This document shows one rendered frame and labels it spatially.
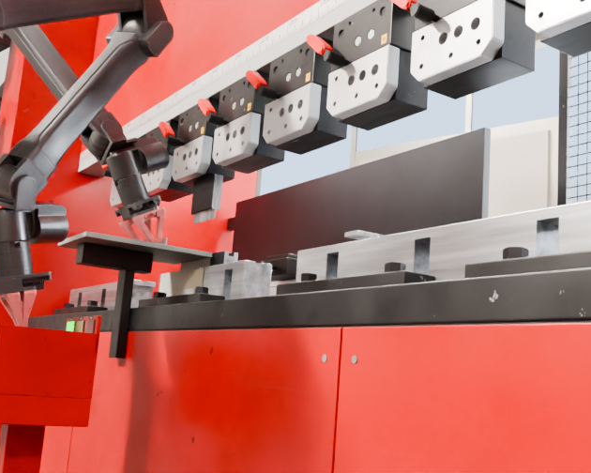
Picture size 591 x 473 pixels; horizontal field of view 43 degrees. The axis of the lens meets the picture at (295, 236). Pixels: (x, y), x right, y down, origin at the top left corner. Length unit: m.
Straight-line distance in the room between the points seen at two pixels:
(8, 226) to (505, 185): 3.17
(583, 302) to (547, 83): 3.58
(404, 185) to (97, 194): 1.04
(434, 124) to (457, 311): 3.74
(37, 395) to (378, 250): 0.58
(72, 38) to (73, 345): 1.47
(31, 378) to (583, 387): 0.86
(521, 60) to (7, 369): 0.87
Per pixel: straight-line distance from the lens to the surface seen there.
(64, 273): 2.42
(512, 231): 0.91
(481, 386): 0.76
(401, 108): 1.17
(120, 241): 1.47
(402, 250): 1.04
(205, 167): 1.63
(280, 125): 1.35
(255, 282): 1.41
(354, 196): 2.06
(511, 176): 4.12
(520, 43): 1.04
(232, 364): 1.15
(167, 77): 1.92
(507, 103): 4.30
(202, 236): 2.60
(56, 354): 1.28
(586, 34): 0.96
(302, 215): 2.25
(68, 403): 1.29
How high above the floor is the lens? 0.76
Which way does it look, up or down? 11 degrees up
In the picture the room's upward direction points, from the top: 4 degrees clockwise
